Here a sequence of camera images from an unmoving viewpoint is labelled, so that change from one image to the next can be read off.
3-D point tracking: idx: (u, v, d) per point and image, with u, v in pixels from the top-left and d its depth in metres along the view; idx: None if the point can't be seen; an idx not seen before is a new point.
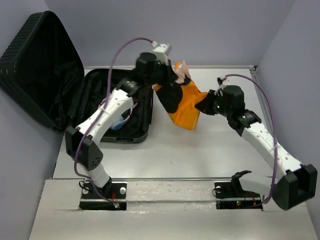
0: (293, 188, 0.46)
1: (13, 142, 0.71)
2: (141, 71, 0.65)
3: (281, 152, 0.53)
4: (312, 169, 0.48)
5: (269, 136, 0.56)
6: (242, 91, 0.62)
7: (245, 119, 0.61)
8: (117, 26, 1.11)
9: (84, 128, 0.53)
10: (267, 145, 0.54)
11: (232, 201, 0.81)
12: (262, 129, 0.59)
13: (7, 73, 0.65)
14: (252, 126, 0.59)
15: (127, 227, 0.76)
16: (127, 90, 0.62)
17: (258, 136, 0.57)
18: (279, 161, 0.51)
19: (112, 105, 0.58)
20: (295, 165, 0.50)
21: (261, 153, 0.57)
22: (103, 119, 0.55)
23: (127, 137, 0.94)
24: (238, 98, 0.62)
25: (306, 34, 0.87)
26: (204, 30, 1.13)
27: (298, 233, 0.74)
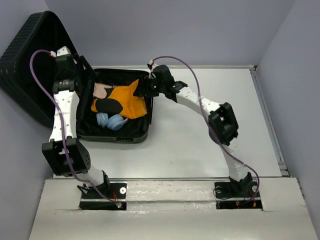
0: (216, 122, 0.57)
1: (13, 143, 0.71)
2: (66, 68, 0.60)
3: (204, 101, 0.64)
4: (227, 105, 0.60)
5: (194, 93, 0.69)
6: (167, 67, 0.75)
7: (176, 88, 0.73)
8: (116, 25, 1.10)
9: (57, 136, 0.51)
10: (193, 100, 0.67)
11: (232, 201, 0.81)
12: (189, 90, 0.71)
13: (7, 73, 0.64)
14: (182, 90, 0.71)
15: (127, 227, 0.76)
16: (66, 87, 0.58)
17: (186, 96, 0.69)
18: (204, 107, 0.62)
19: (64, 106, 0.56)
20: (215, 106, 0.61)
21: (195, 109, 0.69)
22: (67, 119, 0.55)
23: (127, 137, 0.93)
24: (167, 73, 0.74)
25: (307, 34, 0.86)
26: (204, 29, 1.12)
27: (298, 233, 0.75)
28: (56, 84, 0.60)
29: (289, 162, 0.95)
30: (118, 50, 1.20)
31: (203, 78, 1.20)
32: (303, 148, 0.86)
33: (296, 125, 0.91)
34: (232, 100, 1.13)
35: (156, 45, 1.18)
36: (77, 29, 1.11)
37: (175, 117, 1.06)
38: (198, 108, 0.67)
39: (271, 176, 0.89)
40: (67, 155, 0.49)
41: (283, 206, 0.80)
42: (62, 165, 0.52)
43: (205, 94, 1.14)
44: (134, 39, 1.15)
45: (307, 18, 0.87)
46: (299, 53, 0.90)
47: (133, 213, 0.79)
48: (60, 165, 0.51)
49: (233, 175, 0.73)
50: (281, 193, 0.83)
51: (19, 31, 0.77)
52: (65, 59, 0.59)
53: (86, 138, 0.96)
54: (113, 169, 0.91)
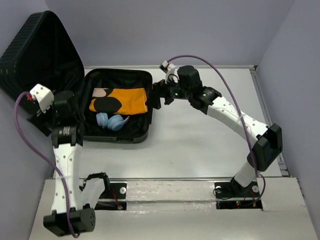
0: (266, 150, 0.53)
1: (13, 143, 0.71)
2: (66, 112, 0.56)
3: (247, 120, 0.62)
4: (276, 128, 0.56)
5: (232, 108, 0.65)
6: (195, 70, 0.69)
7: (206, 96, 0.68)
8: (116, 25, 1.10)
9: (59, 206, 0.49)
10: (233, 116, 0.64)
11: (232, 201, 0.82)
12: (224, 102, 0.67)
13: (7, 73, 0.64)
14: (215, 102, 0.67)
15: (127, 227, 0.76)
16: (66, 140, 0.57)
17: (223, 111, 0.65)
18: (248, 129, 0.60)
19: (67, 167, 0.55)
20: (262, 129, 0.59)
21: (230, 124, 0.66)
22: (70, 183, 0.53)
23: (127, 137, 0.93)
24: (195, 76, 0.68)
25: (306, 34, 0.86)
26: (204, 30, 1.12)
27: (298, 232, 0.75)
28: (54, 131, 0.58)
29: (289, 162, 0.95)
30: (118, 50, 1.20)
31: (203, 78, 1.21)
32: (303, 148, 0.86)
33: (296, 125, 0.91)
34: (232, 100, 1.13)
35: (155, 45, 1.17)
36: (77, 28, 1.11)
37: (175, 118, 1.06)
38: (238, 126, 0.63)
39: (271, 176, 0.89)
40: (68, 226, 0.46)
41: (283, 206, 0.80)
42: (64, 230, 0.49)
43: None
44: (134, 39, 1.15)
45: (307, 18, 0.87)
46: (300, 53, 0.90)
47: (133, 213, 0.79)
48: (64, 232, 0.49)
49: (238, 177, 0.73)
50: (281, 193, 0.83)
51: (19, 31, 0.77)
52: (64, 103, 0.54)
53: (86, 138, 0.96)
54: (113, 169, 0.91)
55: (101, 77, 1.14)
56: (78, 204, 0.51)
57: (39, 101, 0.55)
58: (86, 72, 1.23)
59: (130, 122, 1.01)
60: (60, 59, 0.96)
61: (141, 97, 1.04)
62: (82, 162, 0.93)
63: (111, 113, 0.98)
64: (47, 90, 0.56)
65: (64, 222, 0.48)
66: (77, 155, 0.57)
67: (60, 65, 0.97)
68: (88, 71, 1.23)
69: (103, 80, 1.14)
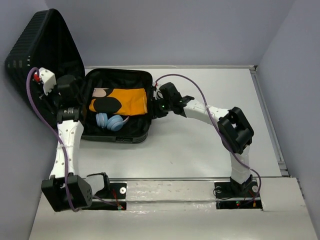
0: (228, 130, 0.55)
1: (14, 143, 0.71)
2: (70, 96, 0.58)
3: (212, 109, 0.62)
4: (236, 110, 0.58)
5: (201, 103, 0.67)
6: (172, 84, 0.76)
7: (183, 102, 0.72)
8: (116, 26, 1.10)
9: (58, 171, 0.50)
10: (201, 110, 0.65)
11: (232, 201, 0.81)
12: (196, 101, 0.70)
13: (21, 66, 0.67)
14: (189, 103, 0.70)
15: (127, 227, 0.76)
16: (68, 118, 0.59)
17: (194, 108, 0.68)
18: (212, 115, 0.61)
19: (69, 137, 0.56)
20: (224, 112, 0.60)
21: (204, 120, 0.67)
22: (70, 152, 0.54)
23: (127, 137, 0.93)
24: (172, 89, 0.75)
25: (306, 34, 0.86)
26: (204, 30, 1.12)
27: (298, 232, 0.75)
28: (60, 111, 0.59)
29: (289, 162, 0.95)
30: (118, 50, 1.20)
31: (203, 78, 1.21)
32: (303, 148, 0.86)
33: (296, 125, 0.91)
34: (232, 100, 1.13)
35: (155, 45, 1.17)
36: (77, 29, 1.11)
37: (175, 118, 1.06)
38: (207, 118, 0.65)
39: (271, 176, 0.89)
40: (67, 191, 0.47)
41: (283, 206, 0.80)
42: (62, 201, 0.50)
43: (205, 95, 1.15)
44: (134, 40, 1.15)
45: (307, 17, 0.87)
46: (299, 52, 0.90)
47: (133, 213, 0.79)
48: (61, 203, 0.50)
49: (233, 175, 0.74)
50: (281, 193, 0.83)
51: (27, 30, 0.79)
52: (68, 87, 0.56)
53: (85, 138, 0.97)
54: (113, 169, 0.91)
55: (101, 77, 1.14)
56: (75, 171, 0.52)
57: (45, 82, 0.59)
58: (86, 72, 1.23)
59: (129, 122, 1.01)
60: (65, 57, 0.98)
61: (141, 98, 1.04)
62: (82, 162, 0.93)
63: (111, 113, 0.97)
64: (52, 73, 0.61)
65: (62, 193, 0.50)
66: (79, 130, 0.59)
67: (64, 62, 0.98)
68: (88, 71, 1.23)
69: (104, 80, 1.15)
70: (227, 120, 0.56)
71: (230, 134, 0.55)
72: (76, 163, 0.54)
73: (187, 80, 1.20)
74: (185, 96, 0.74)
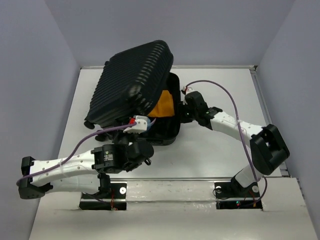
0: (262, 148, 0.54)
1: (15, 143, 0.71)
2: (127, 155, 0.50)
3: (244, 125, 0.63)
4: (272, 128, 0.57)
5: (231, 117, 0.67)
6: (199, 93, 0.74)
7: (209, 114, 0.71)
8: (116, 26, 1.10)
9: (36, 169, 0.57)
10: (230, 124, 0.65)
11: (232, 201, 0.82)
12: (224, 114, 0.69)
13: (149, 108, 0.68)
14: (216, 115, 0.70)
15: (127, 227, 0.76)
16: (101, 159, 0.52)
17: (222, 121, 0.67)
18: (244, 131, 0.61)
19: (71, 167, 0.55)
20: (257, 130, 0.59)
21: (232, 134, 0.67)
22: (53, 172, 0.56)
23: (157, 139, 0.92)
24: (199, 99, 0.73)
25: (307, 34, 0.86)
26: (204, 30, 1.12)
27: (298, 233, 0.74)
28: (107, 147, 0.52)
29: (289, 162, 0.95)
30: (118, 50, 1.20)
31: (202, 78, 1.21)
32: (302, 148, 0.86)
33: (296, 125, 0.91)
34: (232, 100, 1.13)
35: None
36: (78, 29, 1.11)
37: None
38: (236, 132, 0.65)
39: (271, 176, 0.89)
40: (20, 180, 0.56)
41: (283, 207, 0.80)
42: None
43: (205, 95, 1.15)
44: (134, 39, 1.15)
45: (307, 16, 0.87)
46: (300, 52, 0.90)
47: (133, 213, 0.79)
48: None
49: (238, 177, 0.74)
50: (281, 193, 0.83)
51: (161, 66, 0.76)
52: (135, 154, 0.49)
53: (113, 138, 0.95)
54: None
55: None
56: (38, 181, 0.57)
57: (131, 128, 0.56)
58: (86, 72, 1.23)
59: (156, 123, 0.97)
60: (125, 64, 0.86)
61: (167, 99, 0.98)
62: None
63: None
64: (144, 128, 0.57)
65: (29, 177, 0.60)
66: (82, 172, 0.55)
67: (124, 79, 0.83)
68: (88, 71, 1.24)
69: None
70: (260, 138, 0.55)
71: (263, 154, 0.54)
72: (50, 180, 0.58)
73: (187, 80, 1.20)
74: (212, 108, 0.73)
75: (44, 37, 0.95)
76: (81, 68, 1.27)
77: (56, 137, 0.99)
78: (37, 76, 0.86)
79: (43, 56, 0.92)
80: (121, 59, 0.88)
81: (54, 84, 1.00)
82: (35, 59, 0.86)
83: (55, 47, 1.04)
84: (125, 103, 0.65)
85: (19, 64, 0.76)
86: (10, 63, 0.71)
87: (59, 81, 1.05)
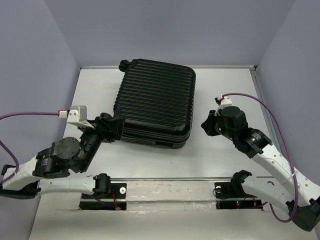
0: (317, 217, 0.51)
1: (15, 143, 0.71)
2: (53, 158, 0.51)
3: (300, 180, 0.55)
4: None
5: (284, 161, 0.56)
6: (243, 113, 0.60)
7: (255, 141, 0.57)
8: (116, 26, 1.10)
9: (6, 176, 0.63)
10: (285, 172, 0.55)
11: (232, 201, 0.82)
12: (275, 151, 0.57)
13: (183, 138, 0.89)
14: (265, 149, 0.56)
15: (126, 227, 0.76)
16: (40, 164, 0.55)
17: (273, 163, 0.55)
18: (300, 190, 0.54)
19: (21, 174, 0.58)
20: (316, 193, 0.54)
21: (277, 177, 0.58)
22: (12, 180, 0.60)
23: (167, 143, 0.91)
24: (241, 119, 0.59)
25: (307, 34, 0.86)
26: (204, 31, 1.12)
27: (298, 232, 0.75)
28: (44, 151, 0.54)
29: None
30: (117, 50, 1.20)
31: (202, 78, 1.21)
32: (302, 148, 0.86)
33: (296, 125, 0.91)
34: (232, 100, 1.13)
35: (155, 46, 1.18)
36: (78, 29, 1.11)
37: None
38: (286, 182, 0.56)
39: (271, 176, 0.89)
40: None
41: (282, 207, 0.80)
42: None
43: (205, 95, 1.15)
44: (134, 39, 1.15)
45: (308, 17, 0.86)
46: (300, 52, 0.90)
47: (133, 213, 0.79)
48: None
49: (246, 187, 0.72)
50: None
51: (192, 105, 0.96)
52: (55, 155, 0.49)
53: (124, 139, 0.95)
54: (113, 169, 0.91)
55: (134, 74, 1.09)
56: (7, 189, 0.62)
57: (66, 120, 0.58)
58: (86, 72, 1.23)
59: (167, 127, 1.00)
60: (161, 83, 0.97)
61: None
62: None
63: None
64: (77, 119, 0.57)
65: None
66: (32, 177, 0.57)
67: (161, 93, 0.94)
68: (88, 71, 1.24)
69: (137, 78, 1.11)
70: (319, 207, 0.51)
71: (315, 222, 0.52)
72: (15, 187, 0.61)
73: None
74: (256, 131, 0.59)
75: (44, 37, 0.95)
76: (81, 68, 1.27)
77: (56, 137, 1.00)
78: (37, 77, 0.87)
79: (43, 57, 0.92)
80: (156, 78, 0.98)
81: (54, 84, 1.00)
82: (35, 59, 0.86)
83: (56, 48, 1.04)
84: (171, 132, 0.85)
85: (19, 65, 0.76)
86: (10, 63, 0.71)
87: (59, 81, 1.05)
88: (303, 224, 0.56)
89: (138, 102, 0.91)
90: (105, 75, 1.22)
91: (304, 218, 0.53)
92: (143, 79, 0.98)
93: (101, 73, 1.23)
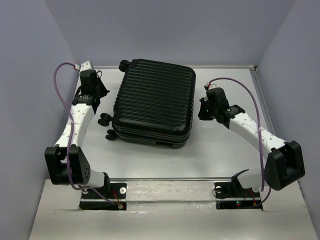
0: (280, 164, 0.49)
1: (16, 143, 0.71)
2: (88, 84, 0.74)
3: (265, 135, 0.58)
4: (295, 145, 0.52)
5: (253, 123, 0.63)
6: (222, 89, 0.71)
7: (230, 112, 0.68)
8: (116, 26, 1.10)
9: (63, 141, 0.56)
10: (251, 130, 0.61)
11: (232, 201, 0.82)
12: (246, 117, 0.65)
13: (184, 139, 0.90)
14: (237, 116, 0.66)
15: (126, 227, 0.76)
16: (83, 101, 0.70)
17: (242, 124, 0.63)
18: (264, 142, 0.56)
19: (80, 117, 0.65)
20: (279, 143, 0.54)
21: (250, 140, 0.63)
22: (77, 128, 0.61)
23: (167, 143, 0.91)
24: (221, 94, 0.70)
25: (307, 34, 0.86)
26: (205, 31, 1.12)
27: (298, 232, 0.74)
28: (76, 97, 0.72)
29: None
30: (117, 51, 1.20)
31: (202, 78, 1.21)
32: (302, 148, 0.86)
33: (295, 125, 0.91)
34: (232, 100, 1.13)
35: (155, 46, 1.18)
36: (78, 29, 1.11)
37: None
38: (255, 139, 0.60)
39: None
40: (68, 161, 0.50)
41: (282, 206, 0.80)
42: (60, 173, 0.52)
43: (205, 95, 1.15)
44: (134, 39, 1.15)
45: (308, 16, 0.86)
46: (300, 53, 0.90)
47: (133, 213, 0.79)
48: (59, 173, 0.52)
49: (241, 178, 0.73)
50: (280, 193, 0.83)
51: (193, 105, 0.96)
52: (84, 77, 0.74)
53: (124, 139, 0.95)
54: (113, 169, 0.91)
55: None
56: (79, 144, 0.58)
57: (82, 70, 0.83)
58: None
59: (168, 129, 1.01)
60: (162, 83, 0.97)
61: None
62: None
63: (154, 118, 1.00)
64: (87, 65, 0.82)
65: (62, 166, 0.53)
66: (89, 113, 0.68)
67: (161, 93, 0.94)
68: None
69: None
70: (280, 154, 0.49)
71: (280, 171, 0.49)
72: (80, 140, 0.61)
73: None
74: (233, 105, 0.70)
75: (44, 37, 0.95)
76: None
77: (56, 137, 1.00)
78: (37, 77, 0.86)
79: (43, 57, 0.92)
80: (156, 78, 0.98)
81: (54, 84, 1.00)
82: (34, 59, 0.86)
83: (55, 48, 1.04)
84: (171, 132, 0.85)
85: (19, 65, 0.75)
86: (10, 63, 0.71)
87: (59, 82, 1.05)
88: (273, 183, 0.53)
89: (139, 101, 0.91)
90: (105, 75, 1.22)
91: (269, 170, 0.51)
92: (143, 79, 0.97)
93: (102, 74, 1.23)
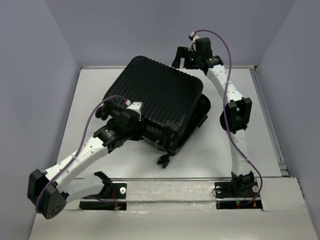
0: (231, 112, 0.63)
1: (16, 143, 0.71)
2: (123, 122, 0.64)
3: (230, 88, 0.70)
4: (249, 100, 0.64)
5: (225, 75, 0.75)
6: (208, 39, 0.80)
7: (211, 61, 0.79)
8: (116, 26, 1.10)
9: (51, 173, 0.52)
10: (222, 81, 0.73)
11: (232, 201, 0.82)
12: (222, 69, 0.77)
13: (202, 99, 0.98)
14: (215, 67, 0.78)
15: (126, 227, 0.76)
16: (103, 138, 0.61)
17: (217, 74, 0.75)
18: (227, 93, 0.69)
19: (86, 155, 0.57)
20: (237, 97, 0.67)
21: (218, 89, 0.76)
22: (73, 167, 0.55)
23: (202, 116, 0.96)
24: (206, 44, 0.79)
25: (306, 34, 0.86)
26: (204, 31, 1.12)
27: (298, 232, 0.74)
28: (103, 128, 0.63)
29: (289, 162, 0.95)
30: (117, 51, 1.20)
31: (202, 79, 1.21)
32: (302, 148, 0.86)
33: (295, 125, 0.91)
34: None
35: (155, 46, 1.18)
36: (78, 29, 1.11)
37: None
38: (222, 90, 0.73)
39: (271, 176, 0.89)
40: (40, 194, 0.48)
41: (282, 206, 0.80)
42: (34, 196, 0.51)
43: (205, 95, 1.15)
44: (134, 39, 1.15)
45: (307, 16, 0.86)
46: (300, 53, 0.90)
47: (133, 213, 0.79)
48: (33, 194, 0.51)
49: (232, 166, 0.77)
50: (280, 193, 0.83)
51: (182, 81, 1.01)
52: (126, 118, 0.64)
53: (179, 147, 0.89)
54: (113, 169, 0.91)
55: None
56: (60, 184, 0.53)
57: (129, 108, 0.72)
58: (86, 72, 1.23)
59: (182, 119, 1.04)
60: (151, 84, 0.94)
61: None
62: None
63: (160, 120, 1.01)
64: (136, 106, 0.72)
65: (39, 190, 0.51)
66: (100, 153, 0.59)
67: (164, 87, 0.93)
68: (88, 71, 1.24)
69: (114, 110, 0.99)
70: (234, 105, 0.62)
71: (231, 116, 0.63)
72: (67, 182, 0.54)
73: None
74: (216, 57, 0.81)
75: (44, 37, 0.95)
76: (82, 68, 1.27)
77: (56, 137, 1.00)
78: (37, 76, 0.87)
79: (43, 56, 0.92)
80: (134, 83, 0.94)
81: (54, 84, 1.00)
82: (34, 59, 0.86)
83: (55, 48, 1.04)
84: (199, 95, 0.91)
85: (19, 65, 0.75)
86: (10, 63, 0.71)
87: (59, 81, 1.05)
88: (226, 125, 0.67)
89: (158, 103, 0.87)
90: (106, 75, 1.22)
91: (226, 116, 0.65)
92: (137, 94, 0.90)
93: (101, 74, 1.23)
